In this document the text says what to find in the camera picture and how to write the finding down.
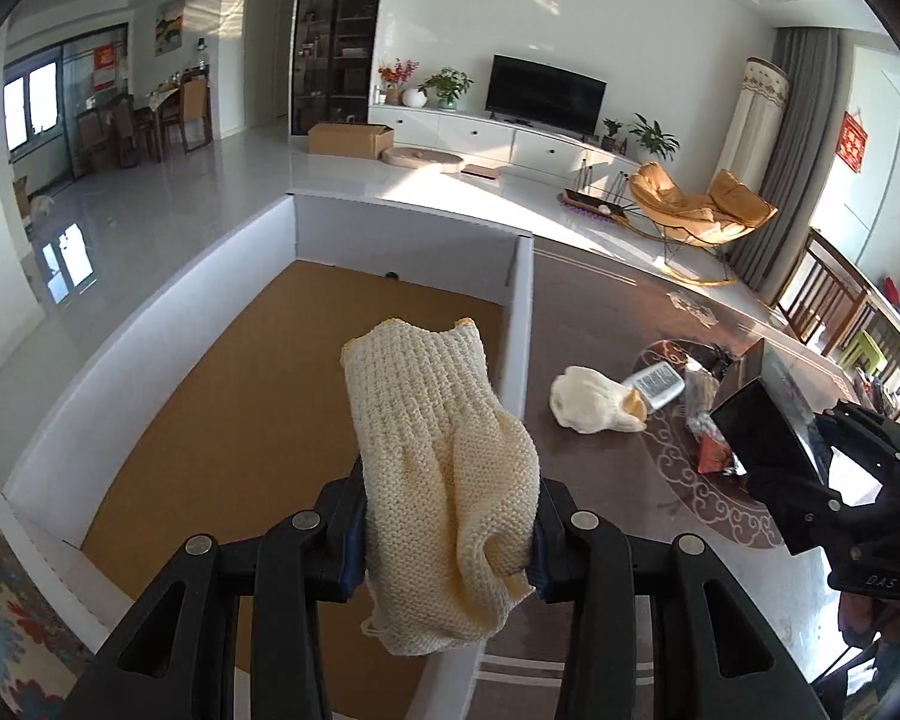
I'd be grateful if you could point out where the cream knitted pouch yellow trim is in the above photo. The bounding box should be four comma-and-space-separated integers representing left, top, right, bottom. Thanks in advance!
549, 366, 649, 436

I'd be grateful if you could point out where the green potted plant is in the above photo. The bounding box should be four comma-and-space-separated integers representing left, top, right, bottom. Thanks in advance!
422, 67, 473, 109

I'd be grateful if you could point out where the wooden side chair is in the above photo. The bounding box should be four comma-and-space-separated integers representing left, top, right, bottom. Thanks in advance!
774, 227, 870, 356

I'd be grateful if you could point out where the red flower vase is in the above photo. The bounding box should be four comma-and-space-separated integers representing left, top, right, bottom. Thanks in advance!
377, 59, 419, 106

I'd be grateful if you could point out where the brown cardboard box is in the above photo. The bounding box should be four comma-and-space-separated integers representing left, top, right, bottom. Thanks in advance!
308, 122, 395, 161

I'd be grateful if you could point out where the dark display shelf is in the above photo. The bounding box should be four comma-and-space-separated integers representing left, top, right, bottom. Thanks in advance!
289, 0, 380, 135

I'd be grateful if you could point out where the red packet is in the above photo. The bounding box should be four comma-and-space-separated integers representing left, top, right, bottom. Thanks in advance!
697, 434, 746, 478

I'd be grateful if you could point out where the white tv cabinet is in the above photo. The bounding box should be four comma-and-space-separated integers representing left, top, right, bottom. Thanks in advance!
368, 104, 639, 190

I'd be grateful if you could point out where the wooden dining chair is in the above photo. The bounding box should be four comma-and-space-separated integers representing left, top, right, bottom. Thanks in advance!
159, 75, 212, 153

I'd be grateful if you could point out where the black box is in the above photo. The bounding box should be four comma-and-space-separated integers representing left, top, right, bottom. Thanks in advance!
710, 340, 839, 556

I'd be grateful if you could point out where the black television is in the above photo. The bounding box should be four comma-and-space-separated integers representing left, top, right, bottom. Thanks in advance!
486, 55, 606, 135

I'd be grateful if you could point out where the round floor cushion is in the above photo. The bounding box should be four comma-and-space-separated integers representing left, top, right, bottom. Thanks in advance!
380, 146, 464, 174

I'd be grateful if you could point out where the orange lounge chair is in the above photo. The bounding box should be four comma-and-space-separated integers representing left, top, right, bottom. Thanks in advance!
628, 161, 777, 288

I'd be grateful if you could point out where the cream knitted cloth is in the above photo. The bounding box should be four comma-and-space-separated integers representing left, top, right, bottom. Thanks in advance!
341, 319, 539, 656

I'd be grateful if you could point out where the white lotion bottle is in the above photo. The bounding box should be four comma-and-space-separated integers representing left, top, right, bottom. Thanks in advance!
622, 361, 686, 413

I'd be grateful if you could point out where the white cardboard box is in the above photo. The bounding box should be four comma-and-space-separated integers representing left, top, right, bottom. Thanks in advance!
0, 191, 536, 720

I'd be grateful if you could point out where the grey curtain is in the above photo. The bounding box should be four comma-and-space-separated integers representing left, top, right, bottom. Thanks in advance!
730, 28, 841, 302

